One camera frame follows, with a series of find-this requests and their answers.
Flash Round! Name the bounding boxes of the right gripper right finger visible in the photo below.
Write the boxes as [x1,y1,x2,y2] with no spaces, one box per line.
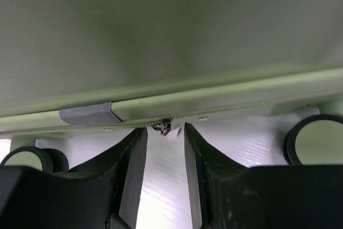
[184,123,342,228]

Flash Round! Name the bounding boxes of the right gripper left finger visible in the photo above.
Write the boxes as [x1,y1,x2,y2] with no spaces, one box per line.
[1,128,147,228]

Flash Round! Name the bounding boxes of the green hard-shell suitcase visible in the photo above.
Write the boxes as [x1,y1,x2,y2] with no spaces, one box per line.
[1,0,342,138]

